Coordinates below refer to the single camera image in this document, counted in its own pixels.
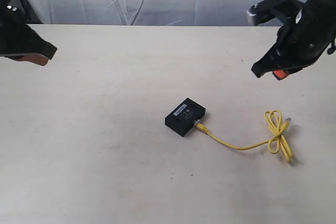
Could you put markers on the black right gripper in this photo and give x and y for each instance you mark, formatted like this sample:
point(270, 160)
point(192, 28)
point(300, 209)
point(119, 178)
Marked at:
point(313, 34)

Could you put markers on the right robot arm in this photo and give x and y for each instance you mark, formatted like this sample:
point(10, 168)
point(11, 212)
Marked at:
point(287, 27)

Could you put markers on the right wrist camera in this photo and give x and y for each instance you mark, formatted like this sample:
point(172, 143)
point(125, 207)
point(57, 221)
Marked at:
point(268, 10)

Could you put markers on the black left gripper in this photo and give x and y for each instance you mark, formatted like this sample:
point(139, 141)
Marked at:
point(19, 42)

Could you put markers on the black network switch box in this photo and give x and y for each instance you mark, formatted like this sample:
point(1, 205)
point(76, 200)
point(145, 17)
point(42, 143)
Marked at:
point(183, 118)

